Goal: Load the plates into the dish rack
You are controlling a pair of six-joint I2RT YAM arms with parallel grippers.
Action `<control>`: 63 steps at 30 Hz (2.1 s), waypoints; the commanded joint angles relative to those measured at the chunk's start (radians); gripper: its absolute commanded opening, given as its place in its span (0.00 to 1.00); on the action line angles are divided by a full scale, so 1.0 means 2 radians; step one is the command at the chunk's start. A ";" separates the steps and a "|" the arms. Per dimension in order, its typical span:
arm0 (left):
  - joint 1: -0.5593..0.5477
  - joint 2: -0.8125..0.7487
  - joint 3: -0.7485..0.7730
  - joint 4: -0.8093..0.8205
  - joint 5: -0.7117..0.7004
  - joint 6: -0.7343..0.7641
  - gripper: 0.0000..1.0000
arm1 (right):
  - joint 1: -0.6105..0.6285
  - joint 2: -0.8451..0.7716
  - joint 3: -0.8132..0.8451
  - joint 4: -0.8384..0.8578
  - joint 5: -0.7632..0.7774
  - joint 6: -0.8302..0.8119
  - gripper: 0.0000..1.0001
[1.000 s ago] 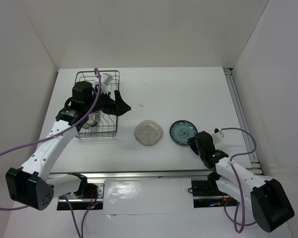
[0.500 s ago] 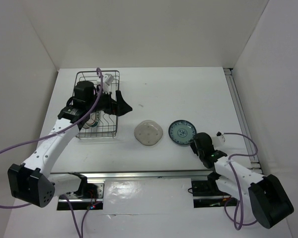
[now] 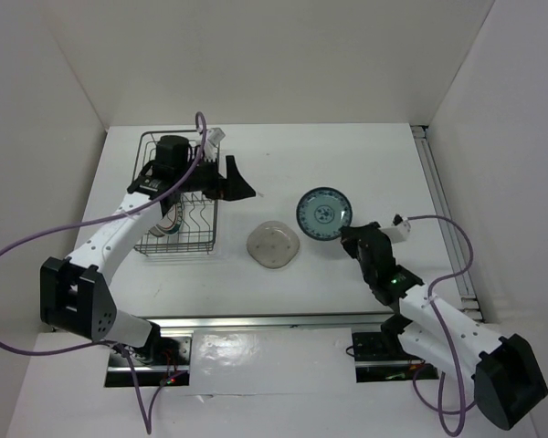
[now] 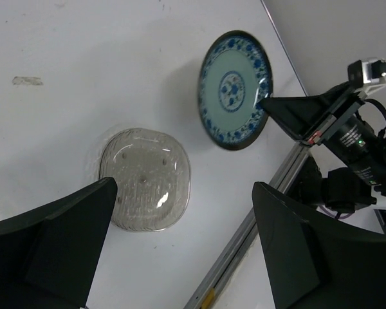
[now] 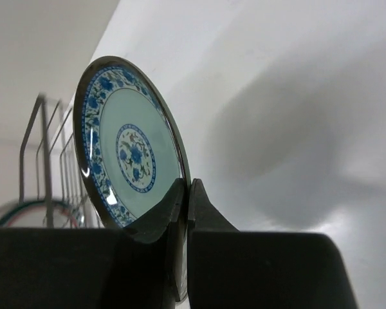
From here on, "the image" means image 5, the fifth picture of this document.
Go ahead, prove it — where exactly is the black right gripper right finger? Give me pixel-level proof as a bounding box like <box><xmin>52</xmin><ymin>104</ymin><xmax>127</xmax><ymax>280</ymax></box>
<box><xmin>187</xmin><ymin>179</ymin><xmax>357</xmax><ymax>308</ymax></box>

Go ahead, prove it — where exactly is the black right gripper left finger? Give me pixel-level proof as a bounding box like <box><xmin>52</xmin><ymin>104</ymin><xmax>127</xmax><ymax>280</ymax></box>
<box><xmin>0</xmin><ymin>179</ymin><xmax>185</xmax><ymax>308</ymax></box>

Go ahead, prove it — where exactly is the green red rimmed white plate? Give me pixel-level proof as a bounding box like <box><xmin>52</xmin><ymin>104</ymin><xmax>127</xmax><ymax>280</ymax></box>
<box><xmin>0</xmin><ymin>199</ymin><xmax>85</xmax><ymax>229</ymax></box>

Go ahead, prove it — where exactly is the blue white patterned plate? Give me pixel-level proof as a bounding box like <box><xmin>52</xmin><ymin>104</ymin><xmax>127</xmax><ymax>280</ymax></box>
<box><xmin>73</xmin><ymin>56</ymin><xmax>190</xmax><ymax>308</ymax></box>

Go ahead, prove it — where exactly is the grey wire dish rack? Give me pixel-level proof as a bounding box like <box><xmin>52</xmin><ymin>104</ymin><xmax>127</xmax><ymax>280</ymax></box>
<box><xmin>18</xmin><ymin>93</ymin><xmax>96</xmax><ymax>228</ymax></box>

